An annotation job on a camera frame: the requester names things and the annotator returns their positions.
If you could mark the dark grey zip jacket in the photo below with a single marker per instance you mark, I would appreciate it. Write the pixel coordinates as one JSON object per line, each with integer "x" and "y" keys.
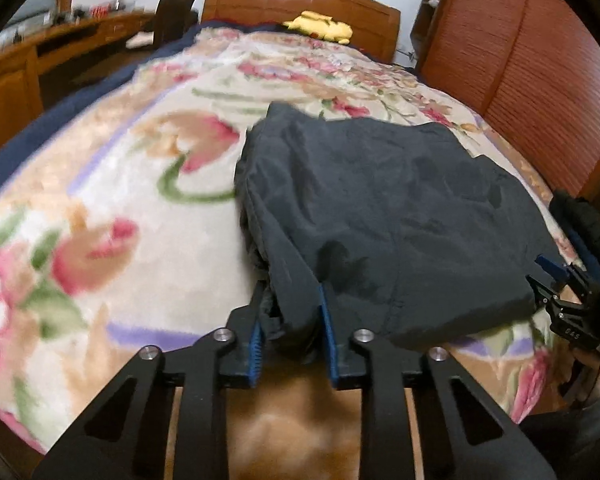
{"x": 405, "y": 210}

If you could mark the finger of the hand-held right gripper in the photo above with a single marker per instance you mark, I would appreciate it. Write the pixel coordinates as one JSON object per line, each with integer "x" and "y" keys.
{"x": 552, "y": 266}
{"x": 542, "y": 289}

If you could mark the person's right hand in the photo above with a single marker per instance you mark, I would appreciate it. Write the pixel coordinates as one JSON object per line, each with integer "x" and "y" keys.
{"x": 594, "y": 375}

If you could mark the black desk chair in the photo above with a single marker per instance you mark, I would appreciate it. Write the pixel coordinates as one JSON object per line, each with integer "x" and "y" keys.
{"x": 175, "y": 15}

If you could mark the wooden desk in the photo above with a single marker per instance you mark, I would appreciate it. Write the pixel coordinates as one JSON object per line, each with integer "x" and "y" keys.
{"x": 10, "y": 80}

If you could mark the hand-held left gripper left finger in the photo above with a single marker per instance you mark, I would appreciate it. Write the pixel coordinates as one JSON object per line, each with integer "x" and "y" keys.
{"x": 256, "y": 350}

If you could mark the person's leg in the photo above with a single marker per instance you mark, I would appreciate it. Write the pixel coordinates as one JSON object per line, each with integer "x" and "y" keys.
{"x": 570, "y": 445}

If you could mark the wooden open shelf column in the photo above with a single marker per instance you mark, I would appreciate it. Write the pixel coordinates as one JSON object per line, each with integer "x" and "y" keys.
{"x": 427, "y": 20}

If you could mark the wooden louvered wardrobe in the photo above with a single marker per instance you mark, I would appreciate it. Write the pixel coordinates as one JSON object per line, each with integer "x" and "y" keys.
{"x": 530, "y": 60}

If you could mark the floral blanket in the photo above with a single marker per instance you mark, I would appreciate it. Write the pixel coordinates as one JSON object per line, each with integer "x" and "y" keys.
{"x": 105, "y": 210}

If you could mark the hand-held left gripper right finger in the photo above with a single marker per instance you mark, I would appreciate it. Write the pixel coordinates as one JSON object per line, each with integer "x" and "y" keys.
{"x": 329, "y": 340}

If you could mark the yellow plush toy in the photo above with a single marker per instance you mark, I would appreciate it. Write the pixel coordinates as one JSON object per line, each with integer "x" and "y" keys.
{"x": 322, "y": 26}

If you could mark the black garment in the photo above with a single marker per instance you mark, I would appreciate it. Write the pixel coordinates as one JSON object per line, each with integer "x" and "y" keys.
{"x": 580, "y": 230}

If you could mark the red basket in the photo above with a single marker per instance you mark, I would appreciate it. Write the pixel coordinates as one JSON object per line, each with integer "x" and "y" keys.
{"x": 98, "y": 10}

